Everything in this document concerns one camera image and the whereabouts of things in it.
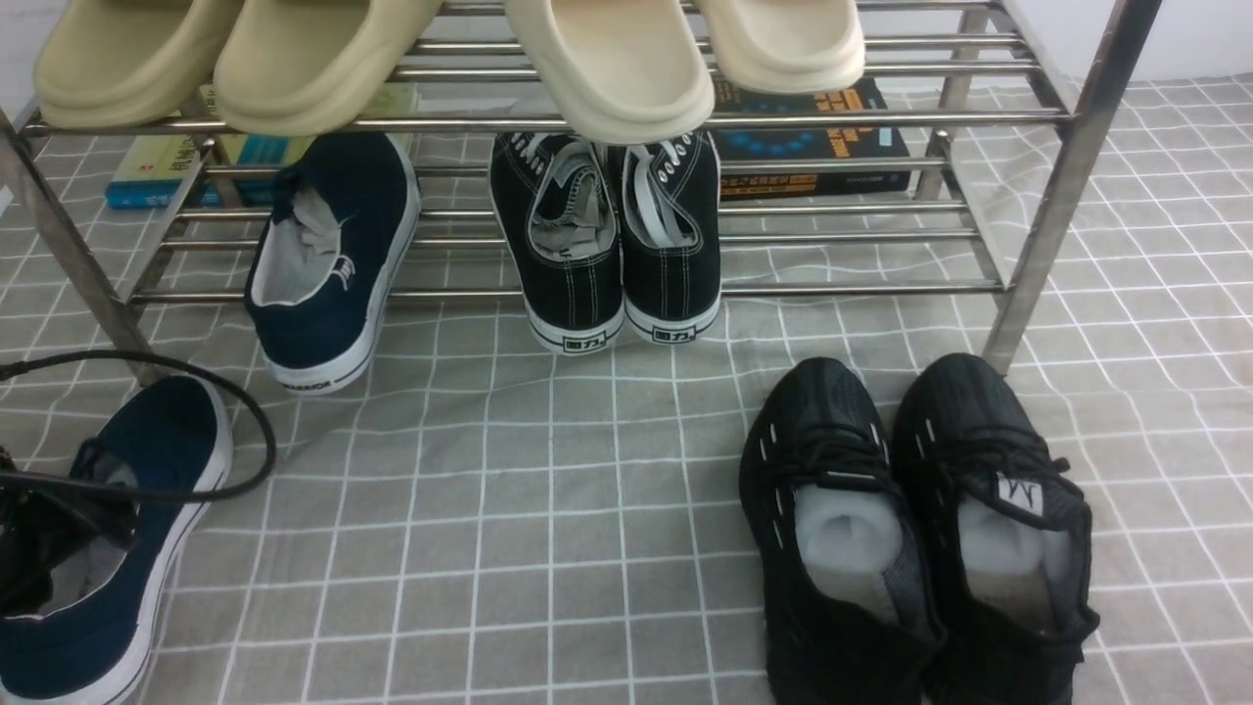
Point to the tan slipper far left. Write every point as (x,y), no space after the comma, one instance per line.
(126,63)

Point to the cream slipper right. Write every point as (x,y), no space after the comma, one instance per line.
(787,47)

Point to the black mesh sneaker right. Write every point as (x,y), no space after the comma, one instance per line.
(1007,538)

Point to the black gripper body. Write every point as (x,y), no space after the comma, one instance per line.
(47,520)

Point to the green blue book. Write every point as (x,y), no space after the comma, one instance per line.
(155,166)

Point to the black canvas sneaker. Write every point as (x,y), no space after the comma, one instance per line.
(552,202)
(668,196)

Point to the stainless steel shoe rack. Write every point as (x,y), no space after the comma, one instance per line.
(989,41)

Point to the black canvas sneaker left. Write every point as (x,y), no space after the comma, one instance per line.
(552,202)

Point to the black mesh sneaker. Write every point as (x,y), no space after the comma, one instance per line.
(849,613)
(1007,538)

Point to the navy canvas shoe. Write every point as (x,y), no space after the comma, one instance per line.
(343,216)
(88,638)

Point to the black orange book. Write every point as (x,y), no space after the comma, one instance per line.
(810,162)

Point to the tan slipper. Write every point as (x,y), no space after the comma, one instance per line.
(295,68)
(126,63)

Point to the cream slipper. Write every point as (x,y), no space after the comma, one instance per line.
(620,72)
(787,47)

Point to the black canvas sneaker right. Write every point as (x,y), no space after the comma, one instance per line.
(668,196)

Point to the cream slipper centre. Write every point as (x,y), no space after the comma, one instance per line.
(620,72)

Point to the black mesh sneaker left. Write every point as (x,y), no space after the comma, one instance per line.
(849,613)

